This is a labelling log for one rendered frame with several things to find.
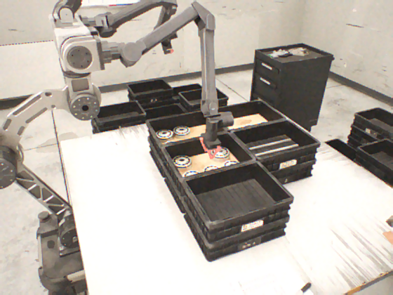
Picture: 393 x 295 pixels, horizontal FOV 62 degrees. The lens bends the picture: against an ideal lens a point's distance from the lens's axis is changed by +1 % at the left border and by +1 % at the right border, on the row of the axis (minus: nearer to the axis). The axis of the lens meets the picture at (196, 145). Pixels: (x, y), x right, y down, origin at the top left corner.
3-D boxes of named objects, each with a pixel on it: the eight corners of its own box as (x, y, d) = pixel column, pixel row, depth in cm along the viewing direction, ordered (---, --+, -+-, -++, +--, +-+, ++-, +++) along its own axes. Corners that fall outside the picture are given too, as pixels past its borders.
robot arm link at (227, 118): (201, 105, 151) (208, 102, 143) (223, 102, 155) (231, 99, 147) (205, 130, 151) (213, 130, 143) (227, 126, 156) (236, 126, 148)
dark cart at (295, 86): (269, 147, 339) (282, 62, 291) (246, 128, 373) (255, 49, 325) (314, 135, 360) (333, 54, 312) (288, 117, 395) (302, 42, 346)
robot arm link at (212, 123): (204, 114, 147) (210, 121, 143) (217, 112, 149) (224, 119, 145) (203, 128, 151) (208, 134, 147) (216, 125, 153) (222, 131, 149)
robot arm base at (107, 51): (97, 64, 136) (92, 34, 130) (116, 62, 139) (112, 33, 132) (101, 71, 130) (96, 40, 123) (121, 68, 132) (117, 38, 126)
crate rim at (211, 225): (208, 230, 123) (208, 225, 122) (181, 183, 146) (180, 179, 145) (295, 202, 136) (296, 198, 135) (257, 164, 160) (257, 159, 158)
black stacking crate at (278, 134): (255, 178, 165) (257, 160, 159) (228, 149, 188) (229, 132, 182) (317, 161, 178) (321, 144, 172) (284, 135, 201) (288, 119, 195)
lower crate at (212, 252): (207, 265, 134) (208, 246, 128) (182, 216, 158) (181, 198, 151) (287, 237, 148) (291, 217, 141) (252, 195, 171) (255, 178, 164)
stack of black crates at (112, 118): (106, 168, 282) (97, 123, 258) (100, 151, 305) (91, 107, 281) (150, 157, 296) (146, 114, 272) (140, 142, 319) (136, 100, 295)
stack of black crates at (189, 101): (190, 147, 311) (190, 105, 287) (178, 133, 334) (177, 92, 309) (227, 138, 325) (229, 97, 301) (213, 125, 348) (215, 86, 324)
